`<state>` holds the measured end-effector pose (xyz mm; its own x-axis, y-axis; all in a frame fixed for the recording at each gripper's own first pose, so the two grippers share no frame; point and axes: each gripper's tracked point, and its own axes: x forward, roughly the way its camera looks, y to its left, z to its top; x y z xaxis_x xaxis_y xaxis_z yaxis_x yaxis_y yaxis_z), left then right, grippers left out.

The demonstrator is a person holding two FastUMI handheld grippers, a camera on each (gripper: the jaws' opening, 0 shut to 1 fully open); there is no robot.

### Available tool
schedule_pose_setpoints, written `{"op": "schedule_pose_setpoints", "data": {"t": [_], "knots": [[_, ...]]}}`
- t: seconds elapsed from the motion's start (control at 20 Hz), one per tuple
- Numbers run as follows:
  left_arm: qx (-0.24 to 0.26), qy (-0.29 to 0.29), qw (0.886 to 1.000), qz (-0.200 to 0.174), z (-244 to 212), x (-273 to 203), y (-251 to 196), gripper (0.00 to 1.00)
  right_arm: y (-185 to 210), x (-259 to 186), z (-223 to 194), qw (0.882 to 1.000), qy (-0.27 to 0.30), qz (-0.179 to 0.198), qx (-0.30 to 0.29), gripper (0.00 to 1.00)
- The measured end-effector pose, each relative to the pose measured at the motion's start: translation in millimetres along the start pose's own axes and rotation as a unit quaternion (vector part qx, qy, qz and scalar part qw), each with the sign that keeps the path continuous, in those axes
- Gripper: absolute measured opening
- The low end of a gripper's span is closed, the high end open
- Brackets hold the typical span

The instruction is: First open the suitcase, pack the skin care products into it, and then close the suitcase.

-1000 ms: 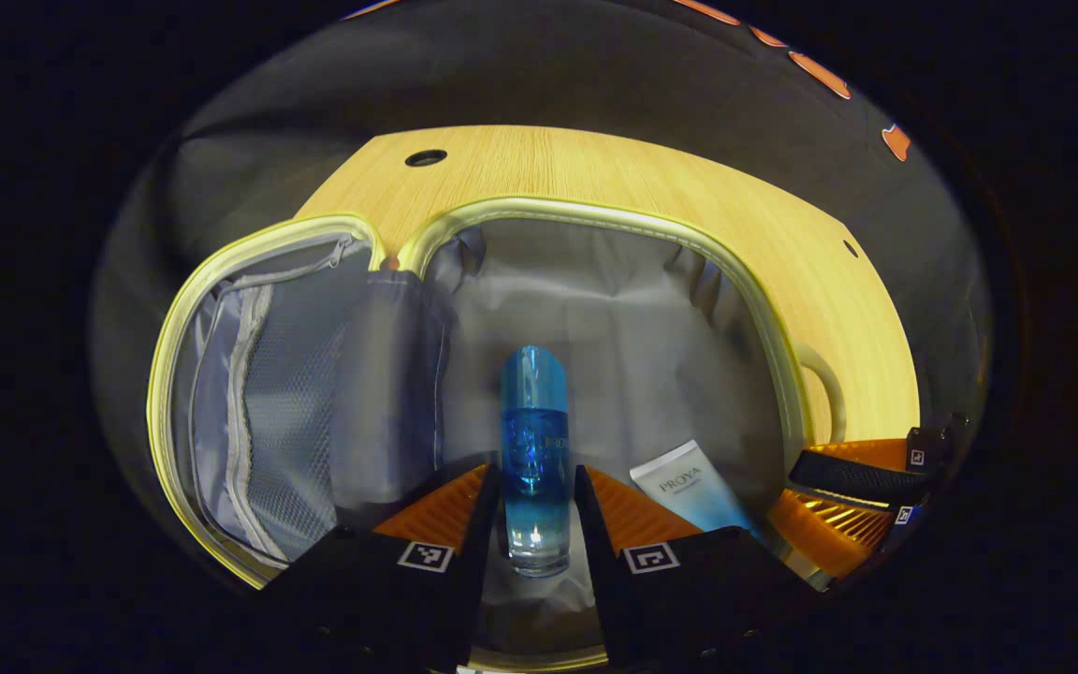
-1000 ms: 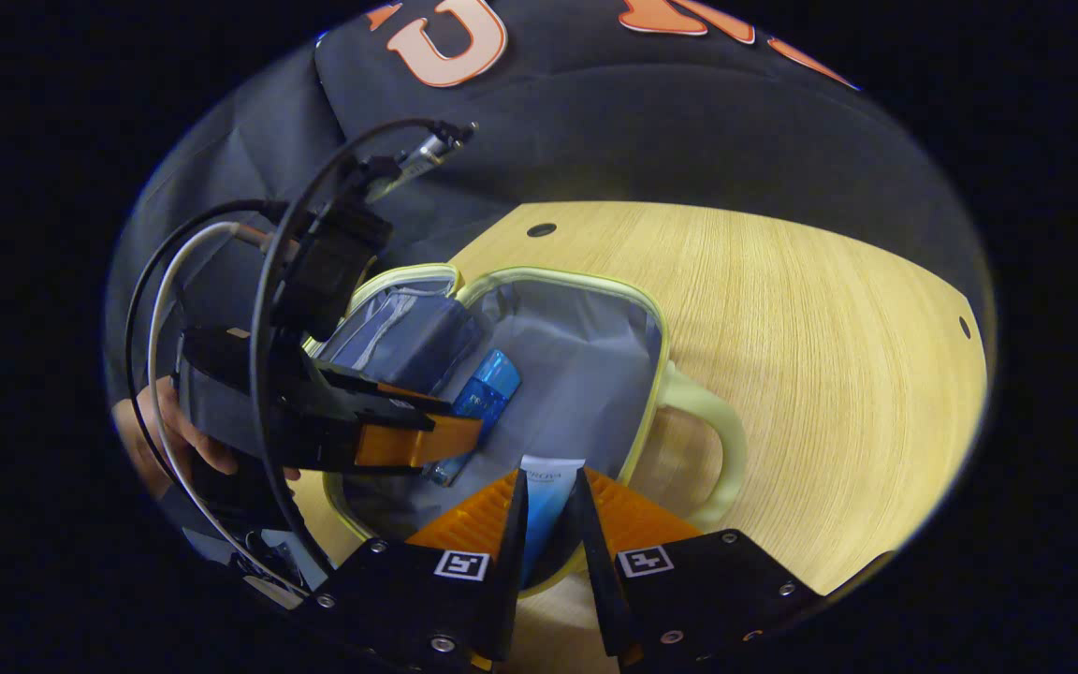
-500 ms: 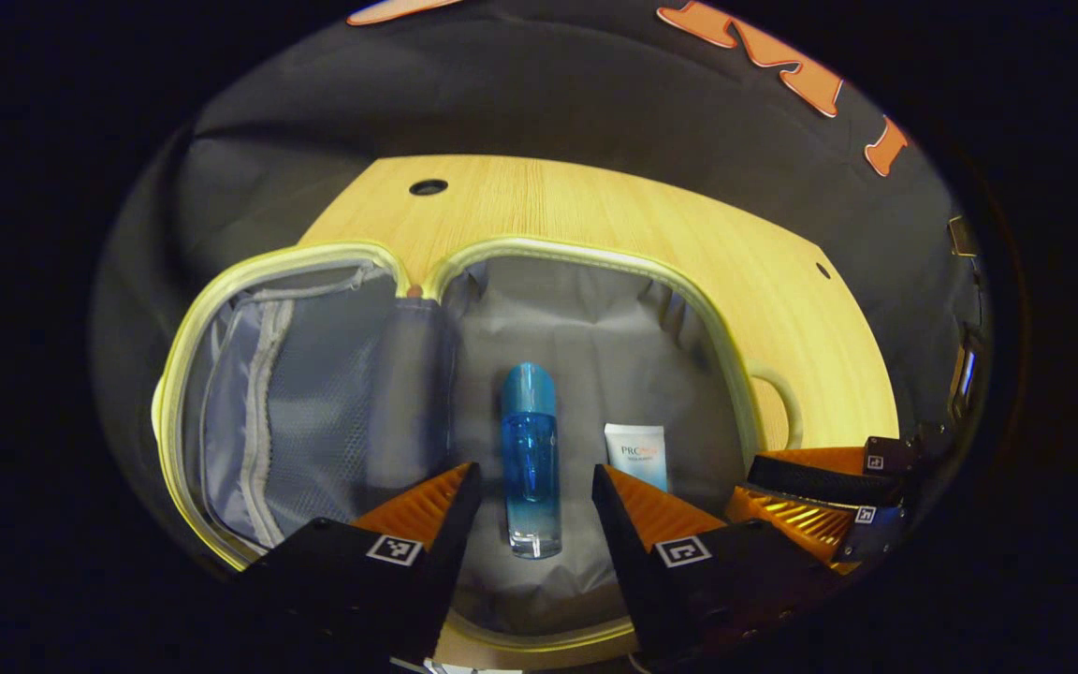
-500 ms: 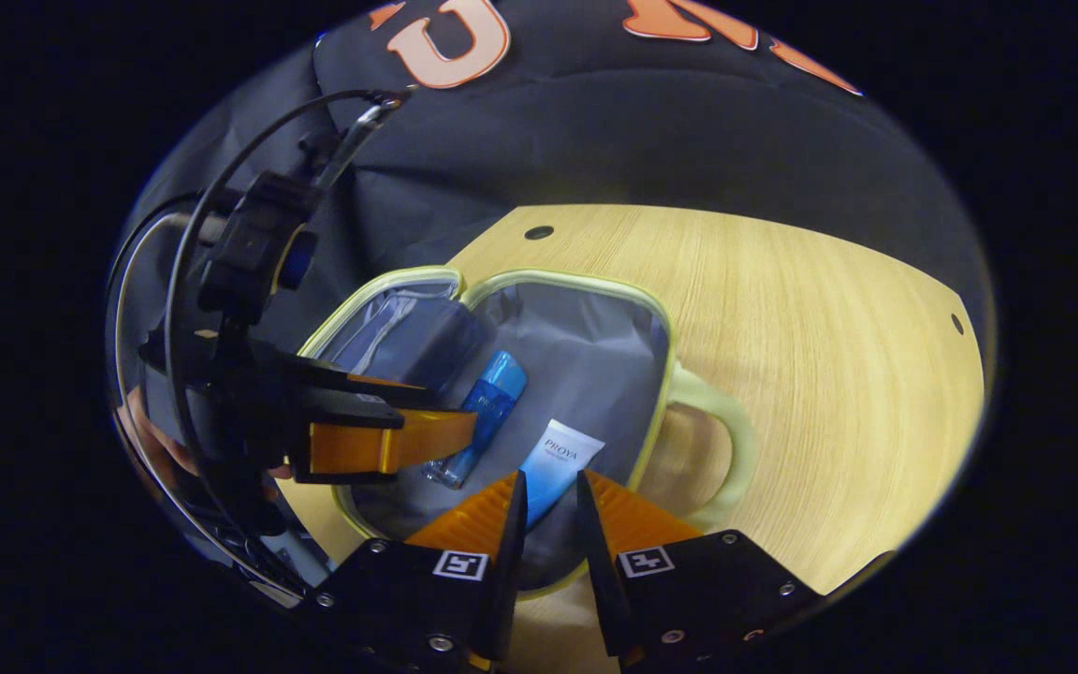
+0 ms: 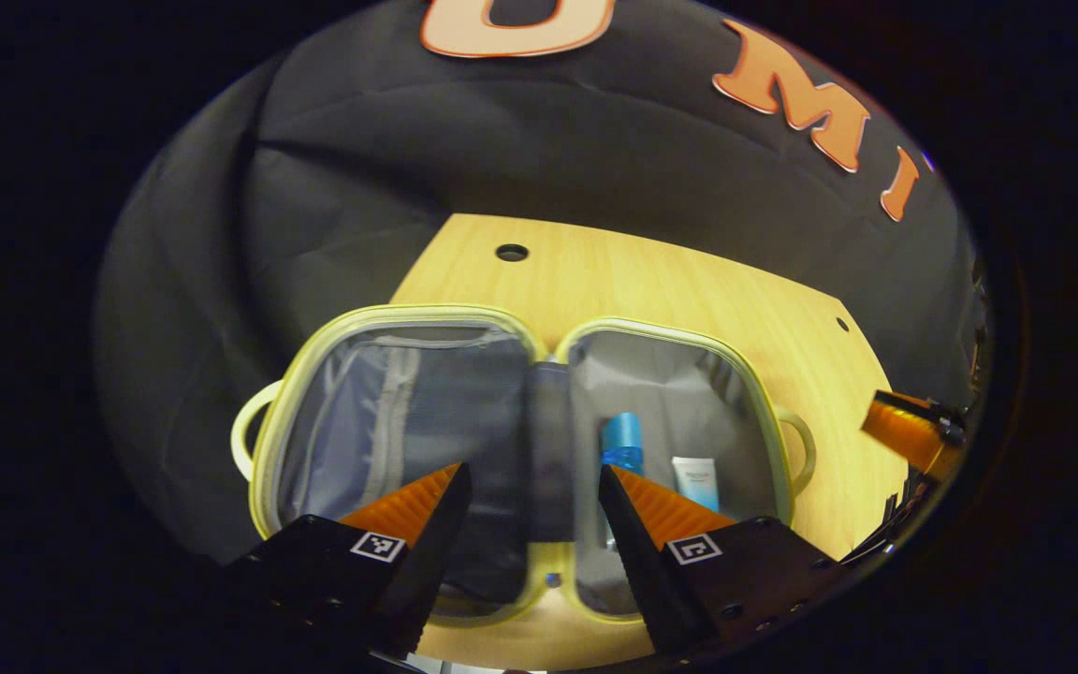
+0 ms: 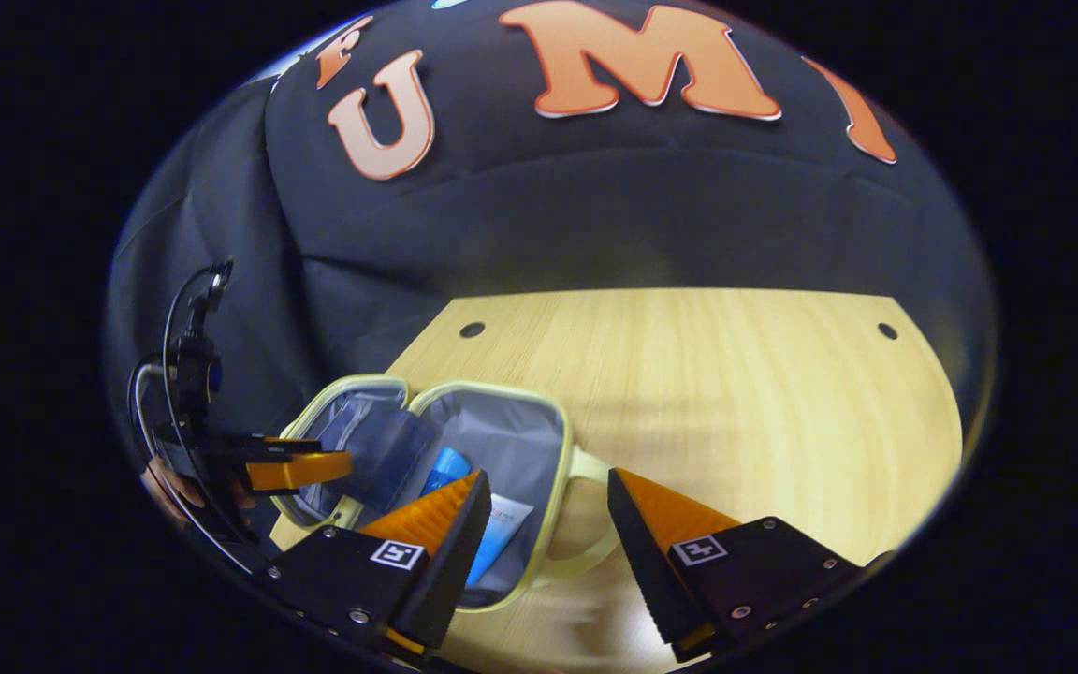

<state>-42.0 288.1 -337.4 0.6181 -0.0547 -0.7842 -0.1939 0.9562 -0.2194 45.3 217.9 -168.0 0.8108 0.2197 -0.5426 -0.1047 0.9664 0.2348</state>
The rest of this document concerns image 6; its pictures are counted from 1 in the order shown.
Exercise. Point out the blue skin care bottle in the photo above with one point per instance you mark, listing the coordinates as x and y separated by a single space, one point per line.
448 468

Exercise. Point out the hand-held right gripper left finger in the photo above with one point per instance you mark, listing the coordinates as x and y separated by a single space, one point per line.
450 562

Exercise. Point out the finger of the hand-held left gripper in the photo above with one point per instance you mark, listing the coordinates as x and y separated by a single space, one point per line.
282 444
300 471

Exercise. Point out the cream yellow small suitcase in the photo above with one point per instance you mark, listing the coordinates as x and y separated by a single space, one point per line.
520 440

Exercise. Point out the black backdrop cloth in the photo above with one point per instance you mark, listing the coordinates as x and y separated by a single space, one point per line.
595 206

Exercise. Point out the white blue skin care tube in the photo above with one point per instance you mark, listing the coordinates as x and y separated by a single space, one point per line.
502 534

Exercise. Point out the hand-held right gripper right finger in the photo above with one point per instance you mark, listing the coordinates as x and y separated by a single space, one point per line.
642 552

